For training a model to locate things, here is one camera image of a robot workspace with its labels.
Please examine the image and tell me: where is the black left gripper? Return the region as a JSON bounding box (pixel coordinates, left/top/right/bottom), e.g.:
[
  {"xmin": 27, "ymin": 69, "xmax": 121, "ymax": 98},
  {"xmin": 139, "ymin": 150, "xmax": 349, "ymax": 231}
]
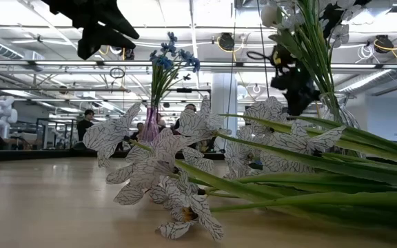
[{"xmin": 41, "ymin": 0, "xmax": 140, "ymax": 61}]

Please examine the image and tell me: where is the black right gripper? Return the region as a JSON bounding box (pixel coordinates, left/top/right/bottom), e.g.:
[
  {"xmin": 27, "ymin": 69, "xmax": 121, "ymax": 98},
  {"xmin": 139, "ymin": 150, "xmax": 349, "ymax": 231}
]
[{"xmin": 269, "ymin": 44, "xmax": 320, "ymax": 116}]

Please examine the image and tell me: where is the blue artificial flower bunch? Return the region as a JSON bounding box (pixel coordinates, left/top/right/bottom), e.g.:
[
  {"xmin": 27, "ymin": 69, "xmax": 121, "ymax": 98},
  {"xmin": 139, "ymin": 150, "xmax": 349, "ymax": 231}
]
[{"xmin": 149, "ymin": 31, "xmax": 201, "ymax": 111}]

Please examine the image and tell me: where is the grey-white artificial flower bunch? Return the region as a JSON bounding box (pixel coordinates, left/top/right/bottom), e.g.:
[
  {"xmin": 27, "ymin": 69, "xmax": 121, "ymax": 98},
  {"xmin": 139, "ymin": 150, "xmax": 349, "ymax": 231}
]
[
  {"xmin": 277, "ymin": 0, "xmax": 368, "ymax": 121},
  {"xmin": 83, "ymin": 95, "xmax": 397, "ymax": 242}
]

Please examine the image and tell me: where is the clear glass vase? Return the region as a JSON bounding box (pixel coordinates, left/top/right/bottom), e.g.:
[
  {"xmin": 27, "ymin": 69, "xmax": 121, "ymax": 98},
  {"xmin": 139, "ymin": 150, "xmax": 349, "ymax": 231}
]
[{"xmin": 318, "ymin": 92, "xmax": 361, "ymax": 130}]

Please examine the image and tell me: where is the pink glass vase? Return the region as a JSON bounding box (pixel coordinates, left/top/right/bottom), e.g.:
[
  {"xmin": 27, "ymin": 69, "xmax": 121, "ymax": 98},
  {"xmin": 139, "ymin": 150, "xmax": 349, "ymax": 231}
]
[{"xmin": 139, "ymin": 106, "xmax": 161, "ymax": 144}]

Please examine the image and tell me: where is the white building column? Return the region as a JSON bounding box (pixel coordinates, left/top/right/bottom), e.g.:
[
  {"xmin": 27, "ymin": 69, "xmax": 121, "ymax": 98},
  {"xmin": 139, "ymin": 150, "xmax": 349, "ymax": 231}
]
[{"xmin": 212, "ymin": 72, "xmax": 239, "ymax": 152}]

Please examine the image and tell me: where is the person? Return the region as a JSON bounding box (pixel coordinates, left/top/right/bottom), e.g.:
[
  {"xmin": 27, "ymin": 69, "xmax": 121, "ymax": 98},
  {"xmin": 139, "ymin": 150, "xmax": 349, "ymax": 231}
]
[
  {"xmin": 77, "ymin": 109, "xmax": 96, "ymax": 143},
  {"xmin": 174, "ymin": 103, "xmax": 199, "ymax": 136},
  {"xmin": 130, "ymin": 122, "xmax": 145, "ymax": 141}
]

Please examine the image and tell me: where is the white robot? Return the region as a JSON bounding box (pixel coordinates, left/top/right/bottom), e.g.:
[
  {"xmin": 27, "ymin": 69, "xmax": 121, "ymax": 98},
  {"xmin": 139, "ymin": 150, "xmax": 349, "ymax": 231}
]
[{"xmin": 0, "ymin": 95, "xmax": 19, "ymax": 139}]

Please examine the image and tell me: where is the black metal gantry frame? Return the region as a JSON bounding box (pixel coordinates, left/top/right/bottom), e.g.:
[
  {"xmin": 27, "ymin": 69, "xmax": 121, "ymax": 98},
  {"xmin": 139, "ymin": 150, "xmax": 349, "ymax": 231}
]
[{"xmin": 155, "ymin": 87, "xmax": 212, "ymax": 127}]

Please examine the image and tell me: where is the black ceiling cable reel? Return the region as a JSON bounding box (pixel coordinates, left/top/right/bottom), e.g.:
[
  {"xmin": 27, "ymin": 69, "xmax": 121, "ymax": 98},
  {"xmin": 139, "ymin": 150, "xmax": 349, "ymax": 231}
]
[
  {"xmin": 218, "ymin": 32, "xmax": 236, "ymax": 52},
  {"xmin": 374, "ymin": 34, "xmax": 395, "ymax": 54}
]

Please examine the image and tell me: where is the black metal table frame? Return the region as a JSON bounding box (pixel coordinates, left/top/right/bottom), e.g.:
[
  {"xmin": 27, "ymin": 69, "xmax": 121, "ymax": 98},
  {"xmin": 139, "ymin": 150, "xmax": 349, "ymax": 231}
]
[{"xmin": 0, "ymin": 149, "xmax": 225, "ymax": 163}]

